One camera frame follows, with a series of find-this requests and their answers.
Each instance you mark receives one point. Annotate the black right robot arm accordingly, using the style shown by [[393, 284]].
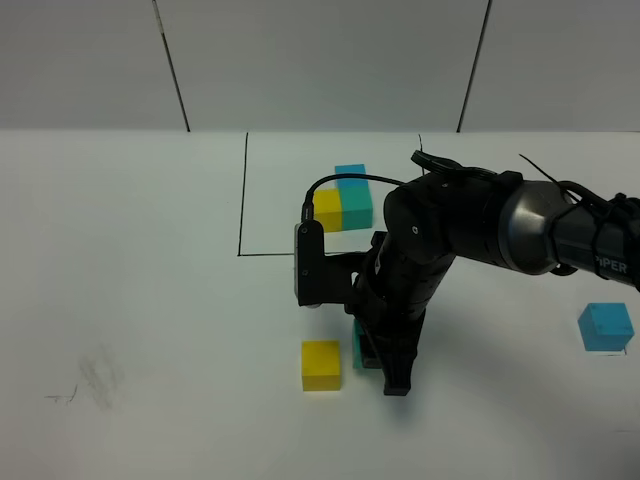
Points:
[[530, 227]]

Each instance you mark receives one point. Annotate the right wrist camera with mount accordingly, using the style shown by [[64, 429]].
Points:
[[320, 278]]

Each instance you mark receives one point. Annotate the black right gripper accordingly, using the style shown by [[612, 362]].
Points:
[[392, 292]]

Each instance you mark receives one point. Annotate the blue template cube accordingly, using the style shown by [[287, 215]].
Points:
[[344, 183]]

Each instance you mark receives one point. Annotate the yellow template cube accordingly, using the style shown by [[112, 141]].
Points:
[[328, 209]]

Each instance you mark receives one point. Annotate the green template cube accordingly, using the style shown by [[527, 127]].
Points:
[[357, 208]]

